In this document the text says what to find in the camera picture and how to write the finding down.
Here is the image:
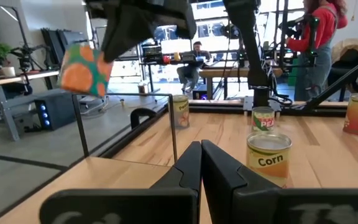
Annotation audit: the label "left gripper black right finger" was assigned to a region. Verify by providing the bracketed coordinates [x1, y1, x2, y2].
[201, 139, 358, 224]

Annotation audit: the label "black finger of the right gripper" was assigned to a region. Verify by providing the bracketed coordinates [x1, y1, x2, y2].
[101, 15, 157, 62]

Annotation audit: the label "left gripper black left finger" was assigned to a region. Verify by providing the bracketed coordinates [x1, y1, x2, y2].
[39, 141, 203, 224]

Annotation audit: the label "corn can yellow label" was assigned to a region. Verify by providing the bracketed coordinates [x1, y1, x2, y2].
[246, 131, 293, 189]

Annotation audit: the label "small can oranges print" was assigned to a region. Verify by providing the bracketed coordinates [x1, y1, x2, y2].
[58, 42, 114, 98]

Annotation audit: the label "small peas can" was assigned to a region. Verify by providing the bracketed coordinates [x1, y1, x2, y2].
[250, 106, 275, 133]

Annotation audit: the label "peaches can pale label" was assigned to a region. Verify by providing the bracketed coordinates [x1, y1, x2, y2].
[172, 94, 190, 129]

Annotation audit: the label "black crate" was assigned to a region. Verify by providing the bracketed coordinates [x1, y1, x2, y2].
[141, 44, 163, 63]

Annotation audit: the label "black leaning panel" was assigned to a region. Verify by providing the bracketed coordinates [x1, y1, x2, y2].
[40, 27, 89, 71]

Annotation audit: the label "person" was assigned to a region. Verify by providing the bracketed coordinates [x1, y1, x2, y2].
[285, 0, 349, 102]
[176, 40, 213, 93]

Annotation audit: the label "wooden desk grey legs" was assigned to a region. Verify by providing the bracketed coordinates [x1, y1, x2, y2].
[0, 70, 60, 142]

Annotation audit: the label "black computer tower blue lights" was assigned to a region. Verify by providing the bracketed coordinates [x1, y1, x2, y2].
[34, 89, 76, 131]

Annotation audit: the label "white pot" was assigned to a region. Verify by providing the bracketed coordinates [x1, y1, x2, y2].
[1, 65, 16, 78]

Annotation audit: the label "chair with beige cover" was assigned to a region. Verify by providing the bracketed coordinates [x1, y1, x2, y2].
[327, 37, 358, 102]

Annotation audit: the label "wooden shelf black metal frame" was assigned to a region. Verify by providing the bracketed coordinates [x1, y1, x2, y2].
[0, 92, 179, 224]

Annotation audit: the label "black arched handle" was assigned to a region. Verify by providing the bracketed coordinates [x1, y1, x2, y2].
[130, 108, 158, 130]

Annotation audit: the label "black camera on stand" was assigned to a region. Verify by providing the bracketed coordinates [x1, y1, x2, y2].
[9, 44, 54, 74]

